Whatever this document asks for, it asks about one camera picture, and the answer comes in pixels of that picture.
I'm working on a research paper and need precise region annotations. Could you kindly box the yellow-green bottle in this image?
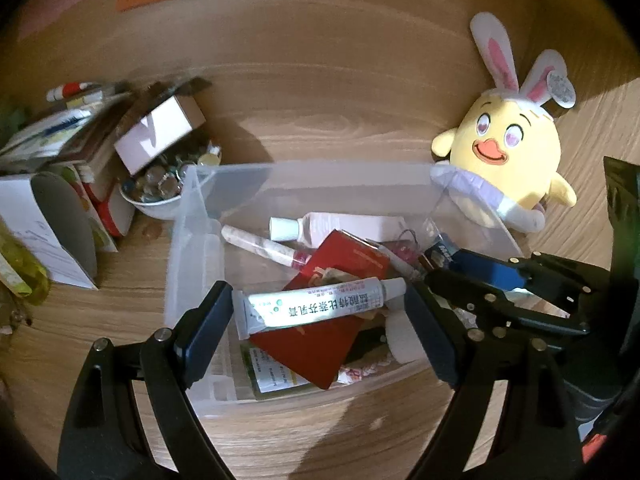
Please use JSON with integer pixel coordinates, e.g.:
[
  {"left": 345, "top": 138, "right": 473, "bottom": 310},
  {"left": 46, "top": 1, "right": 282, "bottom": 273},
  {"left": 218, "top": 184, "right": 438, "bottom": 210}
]
[{"left": 0, "top": 225, "right": 52, "bottom": 306}]

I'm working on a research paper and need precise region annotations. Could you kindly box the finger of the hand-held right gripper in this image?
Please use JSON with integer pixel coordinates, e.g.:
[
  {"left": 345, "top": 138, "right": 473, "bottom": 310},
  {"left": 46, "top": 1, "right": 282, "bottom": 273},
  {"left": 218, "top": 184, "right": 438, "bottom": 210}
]
[
  {"left": 425, "top": 267, "right": 591, "bottom": 337},
  {"left": 447, "top": 247, "right": 613, "bottom": 322}
]

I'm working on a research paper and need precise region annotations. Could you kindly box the clear pink lip gloss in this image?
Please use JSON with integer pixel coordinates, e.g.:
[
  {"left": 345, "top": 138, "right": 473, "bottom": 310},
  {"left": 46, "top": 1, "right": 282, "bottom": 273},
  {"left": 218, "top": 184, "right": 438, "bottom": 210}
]
[{"left": 221, "top": 225, "right": 313, "bottom": 267}]

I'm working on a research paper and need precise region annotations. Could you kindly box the clear plastic storage box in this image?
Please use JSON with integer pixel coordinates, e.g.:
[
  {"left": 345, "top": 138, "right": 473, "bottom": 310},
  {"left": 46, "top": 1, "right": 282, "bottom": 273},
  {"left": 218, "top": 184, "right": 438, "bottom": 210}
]
[{"left": 166, "top": 160, "right": 523, "bottom": 418}]

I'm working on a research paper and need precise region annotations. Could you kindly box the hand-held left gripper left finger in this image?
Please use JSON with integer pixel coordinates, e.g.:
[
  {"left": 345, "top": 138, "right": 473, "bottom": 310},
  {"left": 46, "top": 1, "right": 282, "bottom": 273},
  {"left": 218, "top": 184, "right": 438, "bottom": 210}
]
[{"left": 56, "top": 280, "right": 235, "bottom": 480}]

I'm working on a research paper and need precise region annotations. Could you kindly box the red white glue stick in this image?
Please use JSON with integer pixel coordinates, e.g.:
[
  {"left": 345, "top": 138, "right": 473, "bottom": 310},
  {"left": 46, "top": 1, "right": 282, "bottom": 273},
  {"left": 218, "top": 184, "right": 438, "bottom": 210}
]
[{"left": 46, "top": 81, "right": 103, "bottom": 102}]

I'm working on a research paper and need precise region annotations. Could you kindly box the red dotted white cloth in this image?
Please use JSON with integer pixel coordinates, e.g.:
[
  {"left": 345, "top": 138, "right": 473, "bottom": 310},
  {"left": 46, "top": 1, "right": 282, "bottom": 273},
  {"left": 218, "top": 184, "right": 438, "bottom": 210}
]
[{"left": 339, "top": 359, "right": 397, "bottom": 386}]

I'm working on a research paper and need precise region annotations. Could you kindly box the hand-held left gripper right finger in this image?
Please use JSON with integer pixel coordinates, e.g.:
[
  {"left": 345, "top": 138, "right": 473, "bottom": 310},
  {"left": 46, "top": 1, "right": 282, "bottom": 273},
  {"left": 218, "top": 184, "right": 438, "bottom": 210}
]
[{"left": 400, "top": 282, "right": 583, "bottom": 480}]

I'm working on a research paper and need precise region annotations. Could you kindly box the dark green bag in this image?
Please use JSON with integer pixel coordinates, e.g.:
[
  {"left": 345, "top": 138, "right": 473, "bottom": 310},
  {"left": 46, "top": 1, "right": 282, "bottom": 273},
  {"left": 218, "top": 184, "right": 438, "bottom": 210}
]
[{"left": 603, "top": 156, "right": 640, "bottom": 286}]

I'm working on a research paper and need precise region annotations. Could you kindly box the white blue paper packet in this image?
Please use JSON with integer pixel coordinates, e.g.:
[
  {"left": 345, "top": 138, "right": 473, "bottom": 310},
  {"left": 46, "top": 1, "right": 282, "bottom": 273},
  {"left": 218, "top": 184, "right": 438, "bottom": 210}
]
[{"left": 0, "top": 110, "right": 96, "bottom": 161}]

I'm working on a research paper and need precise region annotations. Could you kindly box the white bowl of candies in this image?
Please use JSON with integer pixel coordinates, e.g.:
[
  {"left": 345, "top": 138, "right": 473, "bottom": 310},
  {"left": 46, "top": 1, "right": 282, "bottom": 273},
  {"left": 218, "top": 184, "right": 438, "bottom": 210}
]
[{"left": 122, "top": 142, "right": 211, "bottom": 206}]

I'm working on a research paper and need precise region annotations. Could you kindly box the small white cardboard box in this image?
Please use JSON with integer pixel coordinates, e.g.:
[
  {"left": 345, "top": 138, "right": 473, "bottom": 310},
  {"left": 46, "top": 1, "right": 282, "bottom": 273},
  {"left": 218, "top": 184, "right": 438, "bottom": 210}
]
[{"left": 114, "top": 77, "right": 213, "bottom": 176}]

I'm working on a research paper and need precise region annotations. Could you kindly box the small yellow vial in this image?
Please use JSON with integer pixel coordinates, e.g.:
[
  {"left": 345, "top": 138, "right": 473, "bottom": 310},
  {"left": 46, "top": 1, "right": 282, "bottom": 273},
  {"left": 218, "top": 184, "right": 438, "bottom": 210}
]
[{"left": 197, "top": 141, "right": 223, "bottom": 167}]

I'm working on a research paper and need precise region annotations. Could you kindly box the pink white tube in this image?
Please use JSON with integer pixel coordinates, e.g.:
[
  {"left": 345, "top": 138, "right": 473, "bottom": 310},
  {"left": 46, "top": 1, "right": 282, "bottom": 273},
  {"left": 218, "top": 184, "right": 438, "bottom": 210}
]
[{"left": 269, "top": 211, "right": 406, "bottom": 249}]

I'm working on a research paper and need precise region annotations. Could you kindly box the yellow chick plush toy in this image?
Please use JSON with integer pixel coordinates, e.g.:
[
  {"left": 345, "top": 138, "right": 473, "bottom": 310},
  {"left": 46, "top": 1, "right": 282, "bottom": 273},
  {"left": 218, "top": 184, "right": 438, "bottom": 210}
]
[{"left": 431, "top": 11, "right": 578, "bottom": 233}]

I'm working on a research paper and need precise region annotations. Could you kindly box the pink keychain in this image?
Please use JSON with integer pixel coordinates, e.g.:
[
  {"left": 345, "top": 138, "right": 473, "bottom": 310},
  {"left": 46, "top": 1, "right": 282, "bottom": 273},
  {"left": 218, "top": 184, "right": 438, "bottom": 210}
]
[{"left": 380, "top": 230, "right": 426, "bottom": 281}]

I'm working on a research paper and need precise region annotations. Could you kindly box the white brown cardboard box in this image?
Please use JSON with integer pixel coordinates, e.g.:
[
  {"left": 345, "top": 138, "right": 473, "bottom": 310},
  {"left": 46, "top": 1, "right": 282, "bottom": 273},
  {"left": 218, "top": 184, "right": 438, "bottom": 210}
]
[{"left": 0, "top": 172, "right": 99, "bottom": 291}]

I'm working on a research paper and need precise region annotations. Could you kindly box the white ointment tube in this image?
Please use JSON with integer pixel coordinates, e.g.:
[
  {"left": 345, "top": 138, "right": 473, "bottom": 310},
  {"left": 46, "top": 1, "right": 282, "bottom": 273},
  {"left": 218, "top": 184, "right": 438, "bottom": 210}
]
[{"left": 242, "top": 277, "right": 408, "bottom": 341}]

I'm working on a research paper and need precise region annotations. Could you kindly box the red white carton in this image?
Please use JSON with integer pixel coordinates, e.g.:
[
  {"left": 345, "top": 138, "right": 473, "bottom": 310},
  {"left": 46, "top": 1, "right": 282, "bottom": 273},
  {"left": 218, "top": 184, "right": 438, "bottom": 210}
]
[{"left": 75, "top": 160, "right": 137, "bottom": 238}]

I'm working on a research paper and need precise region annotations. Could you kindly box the red flat box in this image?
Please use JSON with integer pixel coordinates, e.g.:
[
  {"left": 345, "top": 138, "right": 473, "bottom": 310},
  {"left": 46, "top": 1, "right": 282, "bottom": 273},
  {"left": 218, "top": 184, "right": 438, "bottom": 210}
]
[{"left": 248, "top": 230, "right": 391, "bottom": 391}]

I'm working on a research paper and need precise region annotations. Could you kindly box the small green labelled bottle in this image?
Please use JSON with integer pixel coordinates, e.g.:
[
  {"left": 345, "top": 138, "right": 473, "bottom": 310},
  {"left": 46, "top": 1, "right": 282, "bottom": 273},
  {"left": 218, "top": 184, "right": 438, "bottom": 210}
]
[{"left": 240, "top": 344, "right": 312, "bottom": 395}]

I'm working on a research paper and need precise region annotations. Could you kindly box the small blue packet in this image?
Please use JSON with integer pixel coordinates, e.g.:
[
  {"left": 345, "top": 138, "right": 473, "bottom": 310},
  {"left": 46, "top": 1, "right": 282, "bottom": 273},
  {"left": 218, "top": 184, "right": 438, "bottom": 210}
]
[{"left": 432, "top": 240, "right": 462, "bottom": 267}]

